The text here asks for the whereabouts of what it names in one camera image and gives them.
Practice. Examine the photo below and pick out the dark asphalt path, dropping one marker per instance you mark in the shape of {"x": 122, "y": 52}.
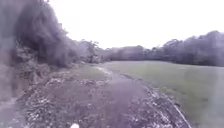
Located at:
{"x": 110, "y": 103}

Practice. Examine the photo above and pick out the wood of dark trees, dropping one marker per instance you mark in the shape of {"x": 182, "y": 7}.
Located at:
{"x": 36, "y": 33}

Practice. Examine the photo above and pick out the grass field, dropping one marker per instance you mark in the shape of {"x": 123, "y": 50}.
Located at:
{"x": 173, "y": 80}

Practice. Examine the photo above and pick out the grass verge with leaves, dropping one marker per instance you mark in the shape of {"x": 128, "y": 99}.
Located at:
{"x": 30, "y": 80}

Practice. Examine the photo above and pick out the distant row of trees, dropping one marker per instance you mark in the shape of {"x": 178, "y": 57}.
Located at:
{"x": 173, "y": 51}

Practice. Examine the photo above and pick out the robot's own part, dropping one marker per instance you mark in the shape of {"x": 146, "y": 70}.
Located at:
{"x": 74, "y": 126}

